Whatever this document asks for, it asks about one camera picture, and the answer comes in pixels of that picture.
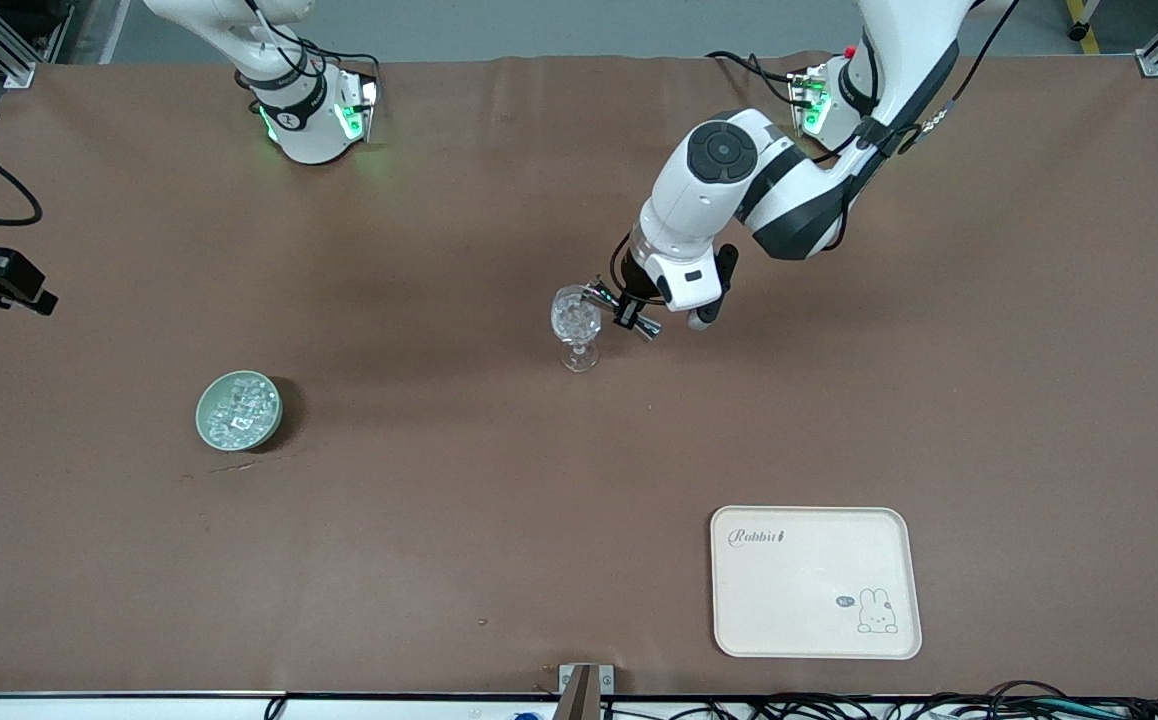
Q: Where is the clear stemmed wine glass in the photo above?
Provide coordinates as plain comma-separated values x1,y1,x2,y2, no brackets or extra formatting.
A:
550,285,604,374

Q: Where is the heap of clear ice cubes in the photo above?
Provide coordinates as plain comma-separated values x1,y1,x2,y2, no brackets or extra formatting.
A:
204,378,276,446

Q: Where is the pale green round bowl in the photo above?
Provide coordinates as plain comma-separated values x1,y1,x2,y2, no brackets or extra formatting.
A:
195,370,284,453

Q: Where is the brown table cover mat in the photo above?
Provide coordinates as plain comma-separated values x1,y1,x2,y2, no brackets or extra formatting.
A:
0,52,1158,698

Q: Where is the cream rabbit print tray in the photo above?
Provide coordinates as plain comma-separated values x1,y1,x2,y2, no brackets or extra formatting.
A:
709,505,924,661

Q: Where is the left base black cable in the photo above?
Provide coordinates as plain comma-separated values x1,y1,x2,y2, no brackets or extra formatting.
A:
707,50,800,109

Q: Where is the base black cable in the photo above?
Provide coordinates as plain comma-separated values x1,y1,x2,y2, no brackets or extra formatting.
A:
324,45,382,91
707,50,800,109

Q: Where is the right base black cable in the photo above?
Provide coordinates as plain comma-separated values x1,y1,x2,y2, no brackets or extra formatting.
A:
324,45,382,91

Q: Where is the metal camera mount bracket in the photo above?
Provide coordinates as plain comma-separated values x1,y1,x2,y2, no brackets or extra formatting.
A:
557,663,616,720

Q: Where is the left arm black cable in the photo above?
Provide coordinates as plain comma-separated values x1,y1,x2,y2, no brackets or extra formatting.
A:
834,0,1025,161

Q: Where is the black cable tangle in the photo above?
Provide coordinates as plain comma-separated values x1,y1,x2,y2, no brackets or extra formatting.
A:
599,680,1158,720

